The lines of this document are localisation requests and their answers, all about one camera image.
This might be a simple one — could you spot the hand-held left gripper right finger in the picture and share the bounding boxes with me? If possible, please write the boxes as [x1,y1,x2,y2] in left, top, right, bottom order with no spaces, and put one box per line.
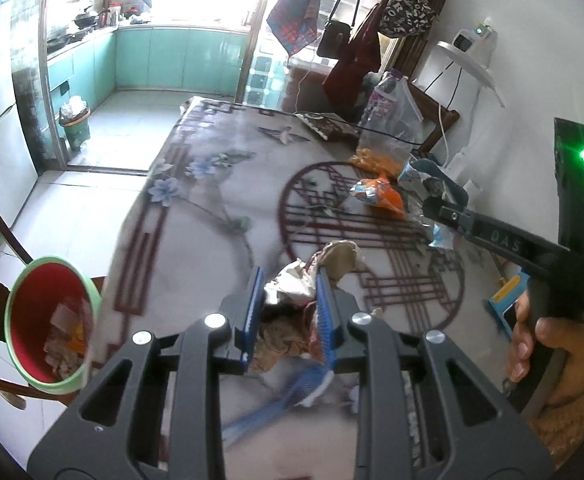
[316,266,555,480]

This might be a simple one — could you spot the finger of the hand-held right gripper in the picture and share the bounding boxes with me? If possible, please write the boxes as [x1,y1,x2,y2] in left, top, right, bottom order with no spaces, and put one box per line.
[421,196,477,235]
[412,159,470,207]

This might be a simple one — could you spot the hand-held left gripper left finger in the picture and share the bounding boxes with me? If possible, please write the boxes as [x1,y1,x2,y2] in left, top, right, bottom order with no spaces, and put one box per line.
[27,266,266,480]

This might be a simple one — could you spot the blue white wrapper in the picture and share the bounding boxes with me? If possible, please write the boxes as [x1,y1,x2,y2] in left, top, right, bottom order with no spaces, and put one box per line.
[397,157,456,252]

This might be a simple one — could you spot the paper wad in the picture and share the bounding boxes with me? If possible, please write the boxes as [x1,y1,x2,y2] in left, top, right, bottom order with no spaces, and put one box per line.
[252,240,369,376]

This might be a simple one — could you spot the red bin with green rim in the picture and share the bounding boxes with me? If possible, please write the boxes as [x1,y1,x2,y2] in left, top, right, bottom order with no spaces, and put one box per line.
[4,256,104,395]

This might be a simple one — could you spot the black shoulder bag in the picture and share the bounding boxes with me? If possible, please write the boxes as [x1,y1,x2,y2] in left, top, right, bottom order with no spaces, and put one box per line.
[317,0,360,58]

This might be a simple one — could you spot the person's right forearm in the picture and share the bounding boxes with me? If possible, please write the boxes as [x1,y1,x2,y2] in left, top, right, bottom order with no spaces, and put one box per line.
[526,350,584,457]

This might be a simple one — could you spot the person's right hand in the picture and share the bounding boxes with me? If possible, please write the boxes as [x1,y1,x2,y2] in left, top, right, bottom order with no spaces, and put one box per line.
[504,292,584,411]

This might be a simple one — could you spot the blue yellow box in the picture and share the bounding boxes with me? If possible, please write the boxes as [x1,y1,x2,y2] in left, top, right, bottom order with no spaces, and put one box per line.
[486,272,530,336]

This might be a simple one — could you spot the orange snack packet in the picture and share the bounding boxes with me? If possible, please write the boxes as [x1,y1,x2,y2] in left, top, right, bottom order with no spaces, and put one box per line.
[349,172,407,220]

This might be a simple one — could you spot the blue face mask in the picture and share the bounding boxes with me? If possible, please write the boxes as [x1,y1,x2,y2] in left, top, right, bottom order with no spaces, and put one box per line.
[222,362,335,443]

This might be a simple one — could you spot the brown wooden chair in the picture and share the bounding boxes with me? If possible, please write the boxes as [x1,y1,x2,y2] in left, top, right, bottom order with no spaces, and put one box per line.
[397,75,460,161]

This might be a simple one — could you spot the plastic bag of orange snacks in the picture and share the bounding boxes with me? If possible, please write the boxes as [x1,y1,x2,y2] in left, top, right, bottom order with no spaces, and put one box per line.
[349,70,425,176]

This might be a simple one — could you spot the dark patterned packet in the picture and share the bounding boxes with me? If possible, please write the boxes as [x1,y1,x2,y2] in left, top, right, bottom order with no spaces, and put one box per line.
[297,112,363,142]

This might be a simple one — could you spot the dark red garment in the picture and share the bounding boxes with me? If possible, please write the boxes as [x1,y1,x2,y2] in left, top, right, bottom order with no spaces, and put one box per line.
[322,2,383,116]

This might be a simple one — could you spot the white electronic device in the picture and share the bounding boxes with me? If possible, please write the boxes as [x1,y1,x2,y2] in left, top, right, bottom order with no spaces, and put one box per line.
[452,21,497,56]

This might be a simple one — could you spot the black white patterned bag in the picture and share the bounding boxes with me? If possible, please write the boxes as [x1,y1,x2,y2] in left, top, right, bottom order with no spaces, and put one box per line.
[378,0,437,38]

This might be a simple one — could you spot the crumpled brown paper scraps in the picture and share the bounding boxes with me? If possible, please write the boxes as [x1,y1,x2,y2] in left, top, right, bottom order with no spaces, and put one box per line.
[44,302,91,378]

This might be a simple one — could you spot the translucent plastic drawer unit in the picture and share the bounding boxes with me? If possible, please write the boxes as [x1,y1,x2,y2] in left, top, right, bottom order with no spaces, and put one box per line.
[247,52,291,111]

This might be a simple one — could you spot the plaid hanging cloth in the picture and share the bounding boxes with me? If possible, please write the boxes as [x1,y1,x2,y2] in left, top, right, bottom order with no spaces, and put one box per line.
[266,0,329,56]

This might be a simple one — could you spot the green kitchen waste bin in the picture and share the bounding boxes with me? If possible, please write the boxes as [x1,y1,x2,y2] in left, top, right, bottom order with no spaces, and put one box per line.
[58,95,92,152]

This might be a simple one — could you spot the teal kitchen cabinets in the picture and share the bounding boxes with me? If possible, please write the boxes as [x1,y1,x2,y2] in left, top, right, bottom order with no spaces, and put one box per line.
[47,25,251,107]

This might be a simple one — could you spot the glass sliding door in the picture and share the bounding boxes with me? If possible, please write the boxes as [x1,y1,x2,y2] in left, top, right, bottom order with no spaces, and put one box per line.
[11,0,71,171]

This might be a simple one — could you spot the black wok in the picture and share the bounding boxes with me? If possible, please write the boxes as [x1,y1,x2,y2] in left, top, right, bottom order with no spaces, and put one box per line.
[72,7,104,30]

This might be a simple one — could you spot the white cable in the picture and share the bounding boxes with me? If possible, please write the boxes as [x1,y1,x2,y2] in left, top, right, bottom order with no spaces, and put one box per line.
[436,100,453,167]

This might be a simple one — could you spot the black cable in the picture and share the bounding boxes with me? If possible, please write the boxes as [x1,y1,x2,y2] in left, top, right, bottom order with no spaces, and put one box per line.
[297,110,433,152]

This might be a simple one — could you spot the white wall shelf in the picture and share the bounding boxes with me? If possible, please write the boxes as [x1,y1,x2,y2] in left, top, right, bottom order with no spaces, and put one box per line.
[429,40,505,109]

